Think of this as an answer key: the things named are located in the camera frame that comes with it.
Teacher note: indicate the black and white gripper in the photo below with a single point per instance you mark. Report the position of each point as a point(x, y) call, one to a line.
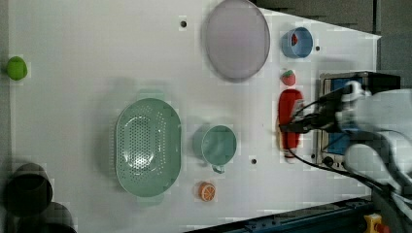
point(324, 116)

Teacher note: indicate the plush orange slice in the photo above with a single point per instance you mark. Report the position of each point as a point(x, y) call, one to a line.
point(206, 191)

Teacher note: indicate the lilac round plate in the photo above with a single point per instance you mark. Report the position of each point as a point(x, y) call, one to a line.
point(237, 39)

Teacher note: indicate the plush strawberry on table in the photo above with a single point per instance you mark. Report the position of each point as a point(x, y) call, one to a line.
point(288, 78)

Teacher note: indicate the green mug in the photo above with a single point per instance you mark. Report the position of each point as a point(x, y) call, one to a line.
point(215, 144)

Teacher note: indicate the black cylinder near strainer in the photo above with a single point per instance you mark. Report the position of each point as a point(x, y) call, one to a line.
point(28, 191)

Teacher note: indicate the red plush ketchup bottle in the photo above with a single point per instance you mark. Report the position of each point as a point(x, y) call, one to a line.
point(289, 140)

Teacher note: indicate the blue bowl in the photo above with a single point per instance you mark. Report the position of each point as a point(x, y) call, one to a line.
point(304, 46)

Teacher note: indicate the green plush fruit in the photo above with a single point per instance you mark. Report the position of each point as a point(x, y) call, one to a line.
point(16, 68)

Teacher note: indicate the strawberry inside blue bowl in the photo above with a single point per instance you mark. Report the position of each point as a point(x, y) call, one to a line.
point(294, 39)

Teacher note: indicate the yellow red emergency button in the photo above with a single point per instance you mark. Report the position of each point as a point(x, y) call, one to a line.
point(374, 224)

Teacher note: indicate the green perforated strainer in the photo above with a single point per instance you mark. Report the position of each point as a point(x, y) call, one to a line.
point(148, 145)

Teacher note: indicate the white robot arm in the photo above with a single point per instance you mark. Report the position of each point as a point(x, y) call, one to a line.
point(379, 127)

